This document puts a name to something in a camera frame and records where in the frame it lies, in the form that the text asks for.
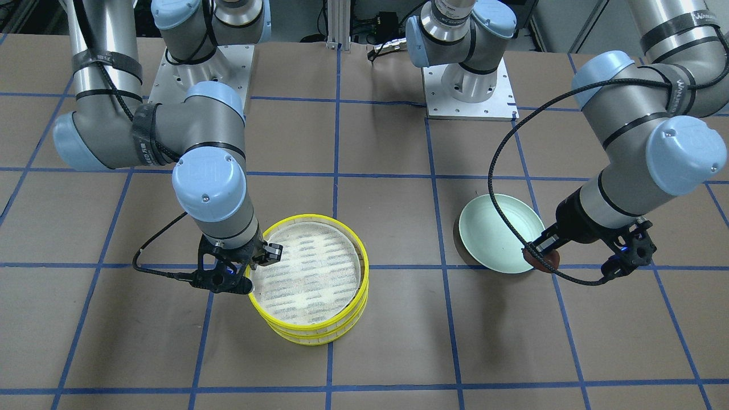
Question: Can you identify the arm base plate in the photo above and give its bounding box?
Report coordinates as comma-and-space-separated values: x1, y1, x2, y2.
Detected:
421, 58, 519, 121
148, 44, 255, 114

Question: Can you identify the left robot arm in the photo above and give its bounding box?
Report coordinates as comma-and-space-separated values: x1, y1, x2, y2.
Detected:
488, 1, 727, 286

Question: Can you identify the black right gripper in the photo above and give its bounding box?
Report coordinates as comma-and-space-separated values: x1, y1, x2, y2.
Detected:
190, 231, 284, 295

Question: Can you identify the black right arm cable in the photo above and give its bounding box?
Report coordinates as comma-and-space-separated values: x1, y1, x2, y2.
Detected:
74, 0, 197, 281

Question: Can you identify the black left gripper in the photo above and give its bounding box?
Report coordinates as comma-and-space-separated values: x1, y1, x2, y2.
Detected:
522, 191, 657, 283

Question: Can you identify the aluminium frame post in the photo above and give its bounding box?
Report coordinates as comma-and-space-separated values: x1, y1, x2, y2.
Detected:
325, 0, 352, 54

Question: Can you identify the brown steamed bun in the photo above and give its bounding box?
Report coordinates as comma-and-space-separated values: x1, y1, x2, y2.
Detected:
522, 248, 560, 273

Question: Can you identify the light green plate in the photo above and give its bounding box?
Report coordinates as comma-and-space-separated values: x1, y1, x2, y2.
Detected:
458, 194, 544, 273

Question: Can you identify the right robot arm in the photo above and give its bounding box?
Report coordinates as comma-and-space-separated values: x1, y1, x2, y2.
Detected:
53, 1, 283, 295

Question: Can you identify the yellow steamer basket centre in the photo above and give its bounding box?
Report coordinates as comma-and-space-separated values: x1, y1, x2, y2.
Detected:
263, 299, 367, 346

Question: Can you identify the black braided cable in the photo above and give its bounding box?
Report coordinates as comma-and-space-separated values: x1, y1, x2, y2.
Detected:
488, 57, 729, 286

